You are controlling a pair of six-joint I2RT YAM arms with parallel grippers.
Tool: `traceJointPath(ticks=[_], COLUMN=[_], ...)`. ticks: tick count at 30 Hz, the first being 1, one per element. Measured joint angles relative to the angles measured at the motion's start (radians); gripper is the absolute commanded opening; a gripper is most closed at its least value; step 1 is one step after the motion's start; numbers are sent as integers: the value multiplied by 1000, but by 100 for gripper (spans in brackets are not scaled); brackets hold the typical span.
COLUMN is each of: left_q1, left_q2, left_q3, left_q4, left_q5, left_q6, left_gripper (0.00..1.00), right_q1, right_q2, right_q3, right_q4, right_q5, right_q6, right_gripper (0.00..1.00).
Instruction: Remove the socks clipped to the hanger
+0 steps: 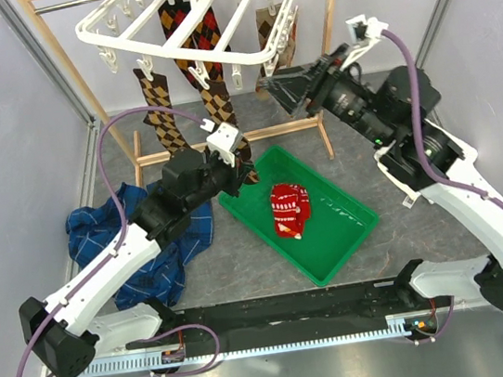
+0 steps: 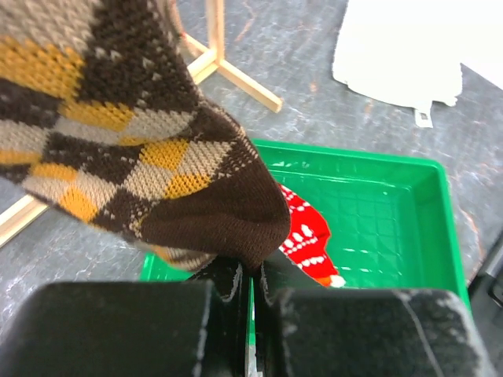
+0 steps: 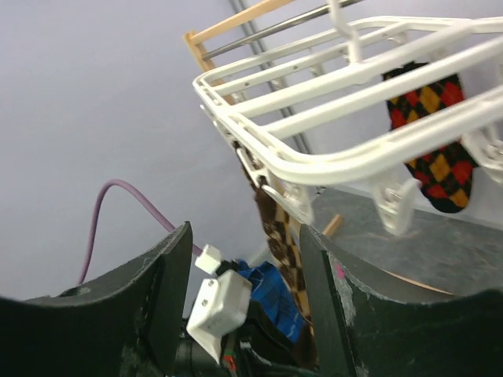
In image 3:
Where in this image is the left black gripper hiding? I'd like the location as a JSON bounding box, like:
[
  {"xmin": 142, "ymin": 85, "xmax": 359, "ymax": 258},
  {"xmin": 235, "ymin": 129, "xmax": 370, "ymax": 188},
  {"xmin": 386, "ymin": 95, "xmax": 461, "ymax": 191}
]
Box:
[{"xmin": 220, "ymin": 299, "xmax": 318, "ymax": 376}]

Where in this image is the metal rack rod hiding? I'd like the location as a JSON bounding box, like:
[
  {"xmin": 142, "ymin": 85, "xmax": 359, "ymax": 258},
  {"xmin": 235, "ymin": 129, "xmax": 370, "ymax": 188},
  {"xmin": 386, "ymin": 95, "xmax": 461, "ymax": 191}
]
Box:
[{"xmin": 202, "ymin": 0, "xmax": 366, "ymax": 62}]

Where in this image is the white plastic clip hanger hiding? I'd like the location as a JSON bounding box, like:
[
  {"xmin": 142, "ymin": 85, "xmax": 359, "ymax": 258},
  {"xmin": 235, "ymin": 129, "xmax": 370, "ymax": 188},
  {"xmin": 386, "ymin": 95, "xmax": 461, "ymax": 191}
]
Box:
[{"xmin": 192, "ymin": 1, "xmax": 502, "ymax": 236}]

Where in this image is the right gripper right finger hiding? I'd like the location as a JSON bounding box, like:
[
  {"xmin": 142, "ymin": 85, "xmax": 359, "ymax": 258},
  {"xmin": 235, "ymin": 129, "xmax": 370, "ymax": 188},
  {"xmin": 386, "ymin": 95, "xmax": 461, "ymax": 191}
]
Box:
[{"xmin": 299, "ymin": 225, "xmax": 502, "ymax": 376}]

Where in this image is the brown yellow argyle sock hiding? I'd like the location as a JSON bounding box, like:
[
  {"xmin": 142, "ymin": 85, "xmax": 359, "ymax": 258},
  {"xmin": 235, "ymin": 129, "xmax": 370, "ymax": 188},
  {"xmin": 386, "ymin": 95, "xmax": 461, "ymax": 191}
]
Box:
[{"xmin": 232, "ymin": 141, "xmax": 318, "ymax": 369}]

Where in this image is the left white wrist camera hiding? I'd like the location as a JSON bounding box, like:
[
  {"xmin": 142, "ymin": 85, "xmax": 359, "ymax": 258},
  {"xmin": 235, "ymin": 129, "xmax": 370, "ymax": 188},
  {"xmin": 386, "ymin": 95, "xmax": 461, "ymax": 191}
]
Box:
[{"xmin": 186, "ymin": 269, "xmax": 252, "ymax": 363}]

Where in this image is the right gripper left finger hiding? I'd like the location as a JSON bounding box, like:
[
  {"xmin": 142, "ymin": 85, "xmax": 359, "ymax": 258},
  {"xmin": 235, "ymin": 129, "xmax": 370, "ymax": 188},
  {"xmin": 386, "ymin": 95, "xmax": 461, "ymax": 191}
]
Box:
[{"xmin": 1, "ymin": 222, "xmax": 193, "ymax": 376}]

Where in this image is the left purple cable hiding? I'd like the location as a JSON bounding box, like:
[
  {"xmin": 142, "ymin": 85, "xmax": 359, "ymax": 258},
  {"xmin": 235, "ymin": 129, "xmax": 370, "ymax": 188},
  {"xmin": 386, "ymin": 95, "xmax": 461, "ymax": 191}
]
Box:
[{"xmin": 77, "ymin": 179, "xmax": 205, "ymax": 286}]

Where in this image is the black red argyle sock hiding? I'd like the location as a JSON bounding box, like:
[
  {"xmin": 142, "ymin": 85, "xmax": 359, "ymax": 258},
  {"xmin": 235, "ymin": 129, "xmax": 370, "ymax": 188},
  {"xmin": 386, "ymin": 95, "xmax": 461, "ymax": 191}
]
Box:
[{"xmin": 386, "ymin": 73, "xmax": 479, "ymax": 214}]

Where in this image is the wooden clothes rack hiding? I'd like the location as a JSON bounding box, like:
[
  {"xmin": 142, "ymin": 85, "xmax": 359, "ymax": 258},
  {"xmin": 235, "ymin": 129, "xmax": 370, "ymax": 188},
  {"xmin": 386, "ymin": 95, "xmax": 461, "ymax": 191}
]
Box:
[{"xmin": 182, "ymin": 0, "xmax": 453, "ymax": 295}]

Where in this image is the blue plaid shirt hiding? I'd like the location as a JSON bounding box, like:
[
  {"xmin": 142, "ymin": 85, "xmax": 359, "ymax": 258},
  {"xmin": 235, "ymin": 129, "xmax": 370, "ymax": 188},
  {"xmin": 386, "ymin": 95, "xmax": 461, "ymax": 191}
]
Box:
[{"xmin": 232, "ymin": 259, "xmax": 306, "ymax": 343}]

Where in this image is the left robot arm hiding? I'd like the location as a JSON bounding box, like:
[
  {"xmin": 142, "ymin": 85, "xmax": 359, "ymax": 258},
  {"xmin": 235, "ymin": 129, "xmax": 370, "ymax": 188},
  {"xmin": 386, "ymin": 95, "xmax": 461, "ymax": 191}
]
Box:
[{"xmin": 171, "ymin": 269, "xmax": 319, "ymax": 376}]

